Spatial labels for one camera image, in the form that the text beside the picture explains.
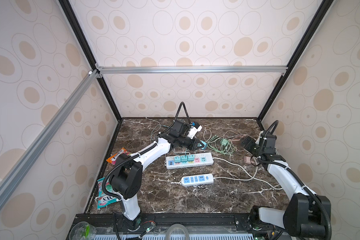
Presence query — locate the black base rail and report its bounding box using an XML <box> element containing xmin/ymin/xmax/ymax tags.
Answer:
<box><xmin>67</xmin><ymin>211</ymin><xmax>326</xmax><ymax>240</ymax></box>

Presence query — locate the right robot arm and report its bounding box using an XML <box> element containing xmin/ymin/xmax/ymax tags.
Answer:
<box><xmin>242</xmin><ymin>121</ymin><xmax>332</xmax><ymax>240</ymax></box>

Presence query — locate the orange snack bag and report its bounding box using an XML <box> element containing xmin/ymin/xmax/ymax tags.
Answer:
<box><xmin>106</xmin><ymin>148</ymin><xmax>131</xmax><ymax>165</ymax></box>

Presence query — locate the white grey cable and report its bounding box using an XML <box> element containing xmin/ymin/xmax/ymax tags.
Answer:
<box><xmin>202</xmin><ymin>128</ymin><xmax>217</xmax><ymax>142</ymax></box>

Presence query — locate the teal charger plug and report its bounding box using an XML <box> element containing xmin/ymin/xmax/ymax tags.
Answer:
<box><xmin>174</xmin><ymin>156</ymin><xmax>182</xmax><ymax>164</ymax></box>

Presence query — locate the teal snack bag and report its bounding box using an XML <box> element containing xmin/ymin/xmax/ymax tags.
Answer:
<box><xmin>96</xmin><ymin>178</ymin><xmax>120</xmax><ymax>210</ymax></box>

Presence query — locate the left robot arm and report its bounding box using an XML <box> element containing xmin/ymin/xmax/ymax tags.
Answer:
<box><xmin>99</xmin><ymin>102</ymin><xmax>205</xmax><ymax>221</ymax></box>

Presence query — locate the clear tube loop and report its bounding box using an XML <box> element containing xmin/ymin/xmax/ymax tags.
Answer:
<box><xmin>164</xmin><ymin>223</ymin><xmax>190</xmax><ymax>240</ymax></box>

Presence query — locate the thin white usb cable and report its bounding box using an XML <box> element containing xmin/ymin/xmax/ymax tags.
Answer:
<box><xmin>145</xmin><ymin>117</ymin><xmax>163</xmax><ymax>142</ymax></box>

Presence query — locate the light green charger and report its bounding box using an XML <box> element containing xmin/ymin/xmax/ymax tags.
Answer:
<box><xmin>221</xmin><ymin>139</ymin><xmax>230</xmax><ymax>147</ymax></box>

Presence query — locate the horizontal aluminium bar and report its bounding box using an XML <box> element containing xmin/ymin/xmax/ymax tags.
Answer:
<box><xmin>97</xmin><ymin>65</ymin><xmax>288</xmax><ymax>75</ymax></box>

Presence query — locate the left diagonal aluminium bar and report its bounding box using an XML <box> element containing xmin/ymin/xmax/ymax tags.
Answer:
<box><xmin>0</xmin><ymin>69</ymin><xmax>100</xmax><ymax>211</ymax></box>

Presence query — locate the clear plastic cup green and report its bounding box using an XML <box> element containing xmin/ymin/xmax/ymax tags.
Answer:
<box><xmin>68</xmin><ymin>222</ymin><xmax>97</xmax><ymax>240</ymax></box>

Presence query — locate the pink charger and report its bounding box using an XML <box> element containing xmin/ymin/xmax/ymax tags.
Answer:
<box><xmin>244</xmin><ymin>156</ymin><xmax>251</xmax><ymax>165</ymax></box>

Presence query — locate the thick white power cord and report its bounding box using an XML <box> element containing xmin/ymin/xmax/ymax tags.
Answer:
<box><xmin>212</xmin><ymin>155</ymin><xmax>284</xmax><ymax>191</ymax></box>

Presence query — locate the green cable bundle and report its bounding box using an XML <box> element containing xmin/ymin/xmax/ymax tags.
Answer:
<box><xmin>205</xmin><ymin>134</ymin><xmax>236</xmax><ymax>157</ymax></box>

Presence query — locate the white multicolour power strip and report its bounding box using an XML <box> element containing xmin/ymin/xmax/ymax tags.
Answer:
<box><xmin>166</xmin><ymin>153</ymin><xmax>214</xmax><ymax>170</ymax></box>

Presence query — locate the white blue power strip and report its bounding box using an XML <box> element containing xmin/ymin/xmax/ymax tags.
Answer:
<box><xmin>181</xmin><ymin>174</ymin><xmax>214</xmax><ymax>187</ymax></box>

